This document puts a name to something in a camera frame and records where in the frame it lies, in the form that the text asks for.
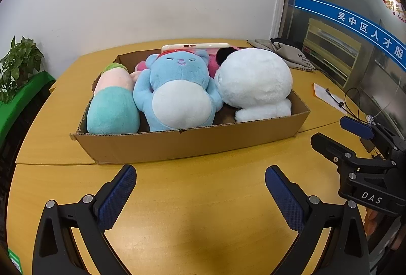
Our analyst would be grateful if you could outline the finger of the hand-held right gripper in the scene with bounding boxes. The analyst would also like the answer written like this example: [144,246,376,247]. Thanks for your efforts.
[340,116,406,157]
[310,132,397,180]

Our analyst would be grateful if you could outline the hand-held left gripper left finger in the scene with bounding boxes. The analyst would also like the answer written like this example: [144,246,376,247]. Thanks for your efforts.
[32,164,138,275]

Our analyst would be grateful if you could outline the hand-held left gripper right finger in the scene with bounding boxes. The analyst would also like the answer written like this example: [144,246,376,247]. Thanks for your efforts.
[265,165,370,275]

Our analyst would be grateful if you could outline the green and pink plush toy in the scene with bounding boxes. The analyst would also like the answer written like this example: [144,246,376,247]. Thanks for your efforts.
[86,63,141,135]

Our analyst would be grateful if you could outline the brown cardboard box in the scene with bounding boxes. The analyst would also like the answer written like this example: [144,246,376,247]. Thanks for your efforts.
[70,47,311,164]

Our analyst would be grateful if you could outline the white panda plush toy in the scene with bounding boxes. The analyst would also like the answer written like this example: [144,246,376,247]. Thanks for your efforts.
[214,47,293,123]

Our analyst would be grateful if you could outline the blue bear plush toy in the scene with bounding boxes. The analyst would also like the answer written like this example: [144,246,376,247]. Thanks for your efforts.
[132,51,223,132]

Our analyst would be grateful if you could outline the pink bear plush toy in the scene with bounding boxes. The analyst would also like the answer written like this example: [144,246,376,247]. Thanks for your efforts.
[130,46,242,82]

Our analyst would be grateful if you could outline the person's right hand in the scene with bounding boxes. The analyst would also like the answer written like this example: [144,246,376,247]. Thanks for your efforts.
[365,208,384,237]

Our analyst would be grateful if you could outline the white paper envelope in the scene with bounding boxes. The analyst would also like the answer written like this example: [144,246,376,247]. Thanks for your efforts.
[313,83,349,114]

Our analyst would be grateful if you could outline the yellow shelf unit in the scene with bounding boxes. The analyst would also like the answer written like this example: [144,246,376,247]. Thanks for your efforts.
[303,18,362,88]

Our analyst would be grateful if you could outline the grey cloth bag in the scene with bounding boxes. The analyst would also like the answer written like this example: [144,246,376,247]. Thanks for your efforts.
[255,37,316,73]

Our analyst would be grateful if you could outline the blue glass banner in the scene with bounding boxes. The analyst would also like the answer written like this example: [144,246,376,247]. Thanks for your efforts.
[295,0,406,69]

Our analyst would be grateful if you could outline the green shelf top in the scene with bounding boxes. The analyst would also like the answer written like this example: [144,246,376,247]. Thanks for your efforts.
[0,70,56,142]

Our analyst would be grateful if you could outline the white flat device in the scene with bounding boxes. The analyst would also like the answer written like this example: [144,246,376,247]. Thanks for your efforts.
[161,43,230,54]

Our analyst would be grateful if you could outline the large green potted plant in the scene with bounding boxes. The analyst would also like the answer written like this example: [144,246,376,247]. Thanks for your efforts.
[0,36,45,104]

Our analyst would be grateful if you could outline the black cable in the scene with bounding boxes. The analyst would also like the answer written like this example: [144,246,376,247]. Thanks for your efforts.
[326,87,371,123]

